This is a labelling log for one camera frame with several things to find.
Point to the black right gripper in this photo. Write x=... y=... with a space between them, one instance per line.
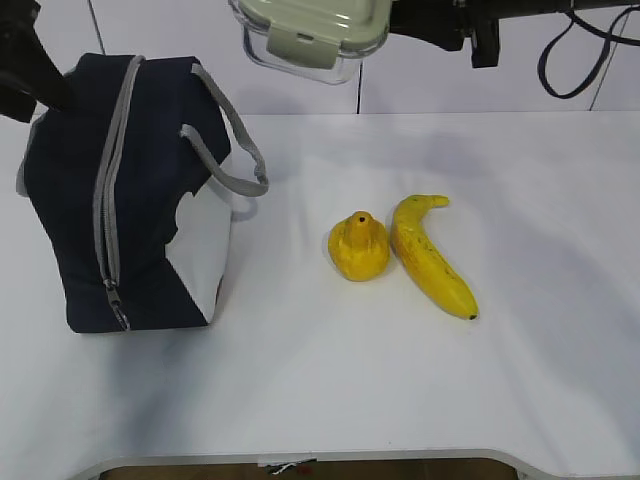
x=446 y=25

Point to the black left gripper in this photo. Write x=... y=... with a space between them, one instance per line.
x=27 y=71

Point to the glass container with green lid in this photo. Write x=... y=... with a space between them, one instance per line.
x=325 y=41

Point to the navy blue lunch bag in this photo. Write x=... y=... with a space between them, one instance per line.
x=133 y=187

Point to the yellow pear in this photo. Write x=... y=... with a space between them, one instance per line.
x=359 y=247

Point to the yellow banana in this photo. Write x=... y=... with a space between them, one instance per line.
x=424 y=263

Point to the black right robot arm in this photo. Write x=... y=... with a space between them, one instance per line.
x=504 y=9

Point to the small debris under table edge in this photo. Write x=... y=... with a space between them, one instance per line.
x=277 y=466

